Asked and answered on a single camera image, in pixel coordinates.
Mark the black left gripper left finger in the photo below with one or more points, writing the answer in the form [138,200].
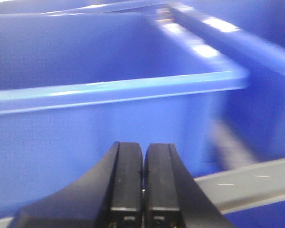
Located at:
[126,185]

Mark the blue bin left front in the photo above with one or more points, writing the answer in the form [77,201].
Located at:
[72,84]

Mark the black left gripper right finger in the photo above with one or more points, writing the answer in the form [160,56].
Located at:
[172,198]

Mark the steel shelf front rail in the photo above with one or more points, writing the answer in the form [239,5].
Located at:
[236,190]

